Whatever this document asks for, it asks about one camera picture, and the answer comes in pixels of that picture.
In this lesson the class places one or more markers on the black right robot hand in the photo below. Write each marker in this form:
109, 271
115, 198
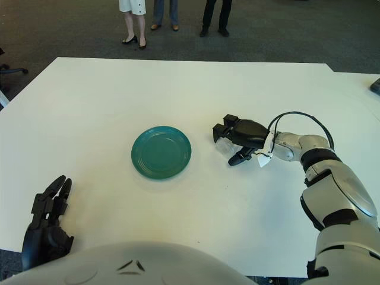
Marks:
249, 133

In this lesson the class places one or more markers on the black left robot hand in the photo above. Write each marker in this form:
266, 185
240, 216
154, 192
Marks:
44, 234

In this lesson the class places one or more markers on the clear bottle with blue cap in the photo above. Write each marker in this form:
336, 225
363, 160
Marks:
225, 147

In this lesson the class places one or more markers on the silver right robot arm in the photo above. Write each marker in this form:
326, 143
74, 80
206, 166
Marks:
341, 184

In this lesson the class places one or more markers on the green round plate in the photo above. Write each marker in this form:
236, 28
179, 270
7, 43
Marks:
161, 153

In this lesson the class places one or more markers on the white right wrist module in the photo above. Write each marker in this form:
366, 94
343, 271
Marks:
263, 161

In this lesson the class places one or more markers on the grey robot torso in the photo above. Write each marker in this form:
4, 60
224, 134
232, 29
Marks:
118, 267

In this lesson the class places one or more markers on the person in black trousers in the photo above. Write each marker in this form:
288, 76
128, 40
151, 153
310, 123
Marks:
210, 12

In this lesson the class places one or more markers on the dark flat device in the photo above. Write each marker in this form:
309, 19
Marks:
375, 86

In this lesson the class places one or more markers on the white side table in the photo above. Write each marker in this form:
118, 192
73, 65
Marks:
3, 99

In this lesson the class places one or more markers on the person in blue jeans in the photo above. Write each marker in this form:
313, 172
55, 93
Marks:
158, 12

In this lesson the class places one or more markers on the black office chair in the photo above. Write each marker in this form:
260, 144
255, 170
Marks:
12, 71

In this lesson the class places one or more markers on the person in white skirt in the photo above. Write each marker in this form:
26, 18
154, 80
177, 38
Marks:
132, 6

